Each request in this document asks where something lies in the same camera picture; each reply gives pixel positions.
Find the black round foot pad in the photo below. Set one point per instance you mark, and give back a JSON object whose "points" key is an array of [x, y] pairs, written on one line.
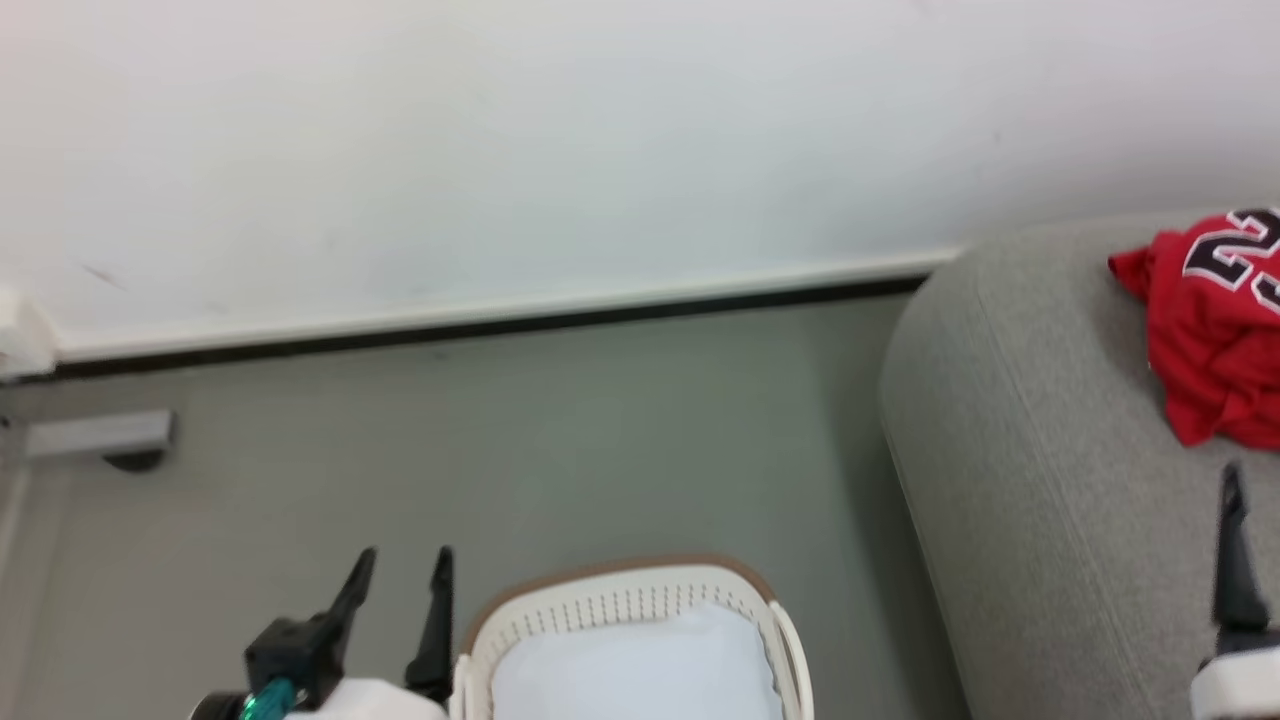
{"points": [[135, 460]]}

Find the white baseboard strip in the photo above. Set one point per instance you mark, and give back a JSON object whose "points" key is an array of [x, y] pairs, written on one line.
{"points": [[500, 305]]}

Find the white cloth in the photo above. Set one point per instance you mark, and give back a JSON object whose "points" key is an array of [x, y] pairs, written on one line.
{"points": [[640, 665]]}

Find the white laundry basket brown rim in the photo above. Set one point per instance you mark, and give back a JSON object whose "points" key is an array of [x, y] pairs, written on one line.
{"points": [[600, 600]]}

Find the grey fabric sofa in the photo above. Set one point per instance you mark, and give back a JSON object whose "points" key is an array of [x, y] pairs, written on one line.
{"points": [[1040, 470]]}

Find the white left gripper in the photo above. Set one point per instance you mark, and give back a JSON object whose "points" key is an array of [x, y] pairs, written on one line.
{"points": [[365, 702]]}

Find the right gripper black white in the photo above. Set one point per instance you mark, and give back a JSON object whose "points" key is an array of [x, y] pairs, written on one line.
{"points": [[1240, 680]]}

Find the red basketball jersey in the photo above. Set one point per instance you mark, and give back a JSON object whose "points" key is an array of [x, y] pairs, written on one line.
{"points": [[1215, 330]]}

